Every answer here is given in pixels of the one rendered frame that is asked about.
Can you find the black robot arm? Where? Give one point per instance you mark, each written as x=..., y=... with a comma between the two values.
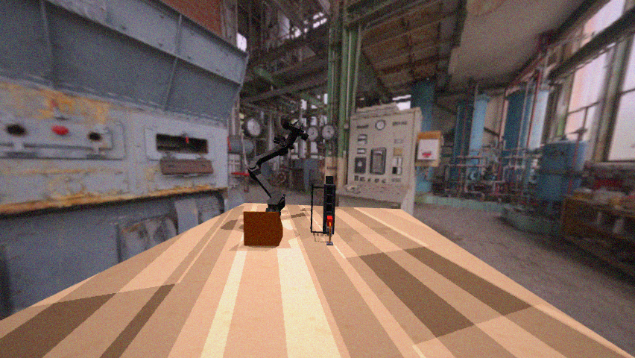
x=277, y=199

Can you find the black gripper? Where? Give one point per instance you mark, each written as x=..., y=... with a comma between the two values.
x=303, y=135

